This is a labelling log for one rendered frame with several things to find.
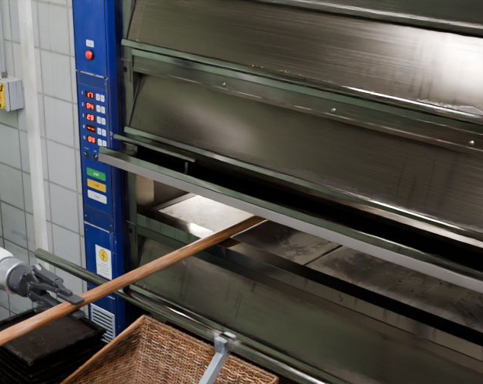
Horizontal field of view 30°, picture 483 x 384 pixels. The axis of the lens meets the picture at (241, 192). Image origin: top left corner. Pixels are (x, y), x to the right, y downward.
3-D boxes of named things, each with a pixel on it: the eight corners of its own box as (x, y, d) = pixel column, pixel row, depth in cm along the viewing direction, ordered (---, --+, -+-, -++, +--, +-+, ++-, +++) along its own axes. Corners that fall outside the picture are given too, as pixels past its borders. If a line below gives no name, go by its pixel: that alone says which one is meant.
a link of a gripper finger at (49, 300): (28, 290, 228) (28, 295, 228) (56, 311, 222) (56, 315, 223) (40, 285, 231) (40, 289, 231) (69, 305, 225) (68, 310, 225)
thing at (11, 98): (7, 102, 311) (4, 74, 308) (24, 107, 305) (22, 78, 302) (-12, 106, 306) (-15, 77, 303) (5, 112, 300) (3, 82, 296)
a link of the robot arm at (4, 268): (22, 282, 241) (36, 289, 237) (-7, 294, 234) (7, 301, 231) (20, 251, 238) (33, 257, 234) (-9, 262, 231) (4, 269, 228)
